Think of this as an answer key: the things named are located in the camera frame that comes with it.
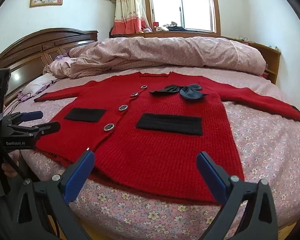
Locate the red knit cardigan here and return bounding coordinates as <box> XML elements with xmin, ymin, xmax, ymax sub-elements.
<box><xmin>34</xmin><ymin>71</ymin><xmax>300</xmax><ymax>207</ymax></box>

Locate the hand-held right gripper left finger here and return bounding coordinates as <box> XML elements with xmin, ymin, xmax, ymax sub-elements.
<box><xmin>11</xmin><ymin>149</ymin><xmax>97</xmax><ymax>240</ymax></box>

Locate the person's left hand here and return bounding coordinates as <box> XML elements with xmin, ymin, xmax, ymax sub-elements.
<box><xmin>2</xmin><ymin>154</ymin><xmax>21</xmax><ymax>179</ymax></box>

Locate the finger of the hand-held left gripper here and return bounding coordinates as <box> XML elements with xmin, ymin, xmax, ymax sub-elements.
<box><xmin>12</xmin><ymin>121</ymin><xmax>61</xmax><ymax>143</ymax></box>
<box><xmin>9</xmin><ymin>111</ymin><xmax>44</xmax><ymax>127</ymax></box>

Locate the window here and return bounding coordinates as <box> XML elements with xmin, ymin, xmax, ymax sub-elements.
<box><xmin>146</xmin><ymin>0</ymin><xmax>220</xmax><ymax>34</ymax></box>

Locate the patterned pink curtain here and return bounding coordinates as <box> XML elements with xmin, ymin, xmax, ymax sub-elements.
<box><xmin>112</xmin><ymin>0</ymin><xmax>150</xmax><ymax>36</ymax></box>

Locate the pink floral duvet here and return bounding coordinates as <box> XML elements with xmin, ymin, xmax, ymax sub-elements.
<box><xmin>44</xmin><ymin>36</ymin><xmax>267</xmax><ymax>79</ymax></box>

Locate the white pillow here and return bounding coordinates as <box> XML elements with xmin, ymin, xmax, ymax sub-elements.
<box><xmin>22</xmin><ymin>73</ymin><xmax>58</xmax><ymax>97</ymax></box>

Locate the pile of clothes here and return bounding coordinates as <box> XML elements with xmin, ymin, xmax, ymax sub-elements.
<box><xmin>156</xmin><ymin>21</ymin><xmax>188</xmax><ymax>32</ymax></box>

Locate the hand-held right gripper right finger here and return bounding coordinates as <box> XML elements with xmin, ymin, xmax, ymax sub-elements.
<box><xmin>196</xmin><ymin>151</ymin><xmax>279</xmax><ymax>240</ymax></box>

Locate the wooden window ledge shelf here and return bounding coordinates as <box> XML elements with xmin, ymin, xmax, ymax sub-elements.
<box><xmin>110</xmin><ymin>30</ymin><xmax>282</xmax><ymax>85</ymax></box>

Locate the wooden bed headboard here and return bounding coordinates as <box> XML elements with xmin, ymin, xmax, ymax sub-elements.
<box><xmin>0</xmin><ymin>27</ymin><xmax>99</xmax><ymax>105</ymax></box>

